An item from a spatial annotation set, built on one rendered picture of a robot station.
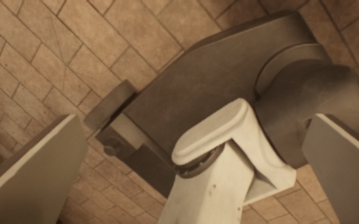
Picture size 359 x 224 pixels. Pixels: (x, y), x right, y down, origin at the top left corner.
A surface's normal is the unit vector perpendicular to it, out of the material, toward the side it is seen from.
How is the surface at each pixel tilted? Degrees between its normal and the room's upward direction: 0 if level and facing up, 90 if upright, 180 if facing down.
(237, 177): 64
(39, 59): 0
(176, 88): 0
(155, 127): 0
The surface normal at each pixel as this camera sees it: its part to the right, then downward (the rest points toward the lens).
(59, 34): -0.18, 0.48
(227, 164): 0.57, -0.26
